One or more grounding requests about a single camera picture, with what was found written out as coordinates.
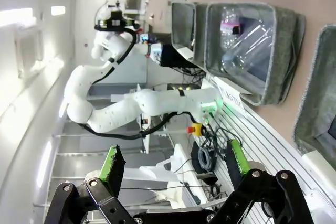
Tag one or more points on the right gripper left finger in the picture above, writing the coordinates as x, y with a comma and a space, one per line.
113, 166

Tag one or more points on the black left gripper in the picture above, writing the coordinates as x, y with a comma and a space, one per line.
116, 19

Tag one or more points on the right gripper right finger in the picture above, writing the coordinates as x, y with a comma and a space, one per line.
236, 163

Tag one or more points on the clear plastic bottle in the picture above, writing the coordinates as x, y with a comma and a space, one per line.
244, 43

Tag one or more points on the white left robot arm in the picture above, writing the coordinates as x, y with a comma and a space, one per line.
118, 103

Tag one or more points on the grey fabric basket bottle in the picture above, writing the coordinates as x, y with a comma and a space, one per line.
183, 24

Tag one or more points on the white paper label CAN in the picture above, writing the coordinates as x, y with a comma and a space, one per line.
320, 167

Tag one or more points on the grey fabric basket can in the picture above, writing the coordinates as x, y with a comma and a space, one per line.
315, 90

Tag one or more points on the grey fabric basket plastic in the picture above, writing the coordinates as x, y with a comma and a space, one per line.
286, 58

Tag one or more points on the red yellow emergency stop button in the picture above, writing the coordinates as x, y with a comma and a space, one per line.
195, 129

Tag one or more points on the black computer box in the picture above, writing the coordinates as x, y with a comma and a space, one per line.
173, 56

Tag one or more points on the white paper label PLASTIC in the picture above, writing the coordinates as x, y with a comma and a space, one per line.
231, 94

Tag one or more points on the white paper label BOTTLE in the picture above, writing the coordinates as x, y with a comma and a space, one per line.
185, 53

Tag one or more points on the aluminium table frame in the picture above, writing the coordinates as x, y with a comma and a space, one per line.
275, 142

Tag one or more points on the white plastic mount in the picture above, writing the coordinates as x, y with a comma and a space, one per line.
162, 176

